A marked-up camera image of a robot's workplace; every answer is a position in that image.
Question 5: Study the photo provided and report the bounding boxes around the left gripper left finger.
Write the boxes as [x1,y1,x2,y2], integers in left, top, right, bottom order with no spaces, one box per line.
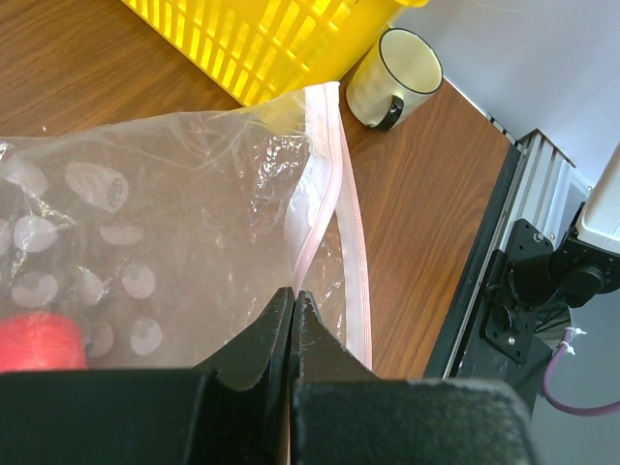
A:
[1,288,294,464]

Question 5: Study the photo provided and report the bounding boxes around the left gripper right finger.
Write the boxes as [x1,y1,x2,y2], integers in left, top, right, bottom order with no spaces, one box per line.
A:
[290,292,538,464]

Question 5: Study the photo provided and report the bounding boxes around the clear pink zip bag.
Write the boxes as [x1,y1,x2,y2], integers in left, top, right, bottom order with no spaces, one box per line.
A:
[1,82,372,369]

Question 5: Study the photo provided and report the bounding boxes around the red toy apple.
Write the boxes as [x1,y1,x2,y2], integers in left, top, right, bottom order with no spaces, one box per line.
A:
[1,311,87,373]

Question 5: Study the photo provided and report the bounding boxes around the white enamel mug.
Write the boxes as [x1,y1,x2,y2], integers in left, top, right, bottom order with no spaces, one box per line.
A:
[346,28,444,132]

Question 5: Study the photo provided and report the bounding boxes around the yellow plastic basket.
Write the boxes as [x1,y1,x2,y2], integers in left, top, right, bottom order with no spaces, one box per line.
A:
[124,0,425,107]

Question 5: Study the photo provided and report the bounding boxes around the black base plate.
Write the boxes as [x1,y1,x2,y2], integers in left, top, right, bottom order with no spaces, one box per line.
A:
[424,143,557,388]

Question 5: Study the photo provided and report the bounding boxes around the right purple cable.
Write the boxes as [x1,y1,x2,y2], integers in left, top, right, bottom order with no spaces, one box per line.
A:
[541,326,620,418]

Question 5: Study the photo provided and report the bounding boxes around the aluminium frame rail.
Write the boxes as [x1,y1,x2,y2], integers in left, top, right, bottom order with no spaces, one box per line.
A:
[440,131,592,386]

